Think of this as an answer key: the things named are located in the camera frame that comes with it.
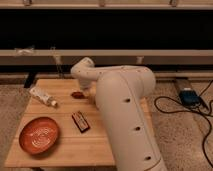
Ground red pepper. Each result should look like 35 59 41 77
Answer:
71 92 86 99

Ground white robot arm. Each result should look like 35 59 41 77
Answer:
71 57 168 171

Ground dark red chocolate bar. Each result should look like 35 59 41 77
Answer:
72 111 90 133

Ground wooden table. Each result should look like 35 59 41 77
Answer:
4 78 155 169

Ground white squeeze tube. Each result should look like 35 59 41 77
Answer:
30 87 58 107

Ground blue power box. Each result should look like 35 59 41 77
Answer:
179 88 200 106

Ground orange bowl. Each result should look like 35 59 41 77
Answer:
19 117 60 155

